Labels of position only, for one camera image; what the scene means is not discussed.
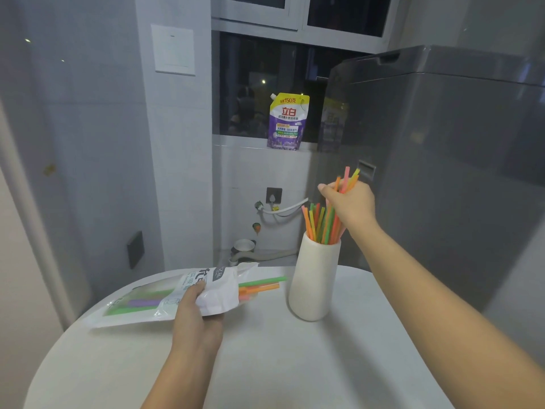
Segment person's left hand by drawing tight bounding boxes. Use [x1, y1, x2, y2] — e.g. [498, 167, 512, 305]
[172, 282, 225, 346]

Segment white plastic straw packet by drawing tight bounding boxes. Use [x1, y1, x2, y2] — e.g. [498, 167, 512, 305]
[83, 262, 260, 329]

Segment white door frame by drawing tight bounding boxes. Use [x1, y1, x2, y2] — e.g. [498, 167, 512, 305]
[0, 98, 93, 329]

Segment grey wall socket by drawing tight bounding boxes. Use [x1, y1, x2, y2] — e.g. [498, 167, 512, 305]
[126, 231, 145, 270]

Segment white ceramic vase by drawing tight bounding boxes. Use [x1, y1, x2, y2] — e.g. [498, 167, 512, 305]
[288, 231, 342, 322]

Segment purple straw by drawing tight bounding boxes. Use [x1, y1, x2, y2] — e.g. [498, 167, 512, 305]
[127, 298, 185, 308]

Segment person's right forearm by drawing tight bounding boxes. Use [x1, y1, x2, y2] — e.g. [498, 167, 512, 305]
[353, 222, 545, 409]

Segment white wall switch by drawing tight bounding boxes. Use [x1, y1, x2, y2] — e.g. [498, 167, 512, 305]
[150, 24, 197, 76]

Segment person's right hand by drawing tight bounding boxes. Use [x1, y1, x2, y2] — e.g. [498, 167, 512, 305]
[318, 180, 380, 242]

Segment grey drain hose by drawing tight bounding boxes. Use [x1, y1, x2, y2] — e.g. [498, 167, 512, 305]
[230, 249, 299, 265]

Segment person's left forearm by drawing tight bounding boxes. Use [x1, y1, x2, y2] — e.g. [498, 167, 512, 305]
[141, 334, 222, 409]

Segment bunch of coloured straws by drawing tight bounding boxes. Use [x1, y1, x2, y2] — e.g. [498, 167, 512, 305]
[301, 202, 348, 246]

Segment grey washing machine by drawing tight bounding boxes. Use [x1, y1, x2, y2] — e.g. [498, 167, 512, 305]
[315, 44, 545, 362]

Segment white window frame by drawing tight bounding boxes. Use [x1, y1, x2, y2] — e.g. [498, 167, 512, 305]
[210, 0, 403, 146]

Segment white water hose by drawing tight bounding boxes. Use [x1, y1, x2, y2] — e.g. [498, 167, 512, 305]
[261, 198, 310, 216]

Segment purple detergent pouch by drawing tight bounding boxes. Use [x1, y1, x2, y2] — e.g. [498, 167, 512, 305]
[267, 93, 311, 151]

